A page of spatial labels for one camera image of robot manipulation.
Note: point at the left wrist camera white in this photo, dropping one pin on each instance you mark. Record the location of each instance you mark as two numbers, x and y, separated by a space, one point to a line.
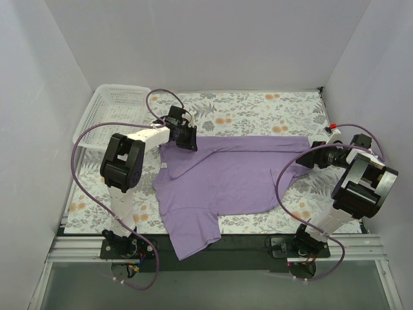
188 119

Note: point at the white plastic basket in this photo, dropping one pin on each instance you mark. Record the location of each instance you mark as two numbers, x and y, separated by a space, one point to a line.
112 103

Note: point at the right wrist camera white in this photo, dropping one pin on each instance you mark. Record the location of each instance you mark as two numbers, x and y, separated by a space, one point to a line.
333 133

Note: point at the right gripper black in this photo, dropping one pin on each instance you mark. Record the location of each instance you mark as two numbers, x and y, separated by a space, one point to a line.
317 155

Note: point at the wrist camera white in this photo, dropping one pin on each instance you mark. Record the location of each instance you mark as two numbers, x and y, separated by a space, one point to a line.
188 119
333 133

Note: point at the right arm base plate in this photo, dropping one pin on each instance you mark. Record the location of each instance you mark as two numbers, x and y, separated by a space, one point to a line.
289 246

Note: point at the purple t shirt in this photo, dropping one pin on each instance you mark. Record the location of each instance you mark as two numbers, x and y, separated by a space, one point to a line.
225 176

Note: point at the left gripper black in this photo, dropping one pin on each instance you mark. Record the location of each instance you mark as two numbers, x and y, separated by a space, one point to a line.
188 139

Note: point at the aluminium frame rail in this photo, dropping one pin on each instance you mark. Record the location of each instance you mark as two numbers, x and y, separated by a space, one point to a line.
70 249

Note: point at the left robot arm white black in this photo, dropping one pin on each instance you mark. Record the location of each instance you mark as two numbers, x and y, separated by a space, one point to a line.
122 168

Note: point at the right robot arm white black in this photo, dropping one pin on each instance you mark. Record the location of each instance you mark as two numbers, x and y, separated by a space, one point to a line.
359 193

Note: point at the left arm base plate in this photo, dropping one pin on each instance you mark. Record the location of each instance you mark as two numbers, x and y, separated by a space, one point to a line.
142 250

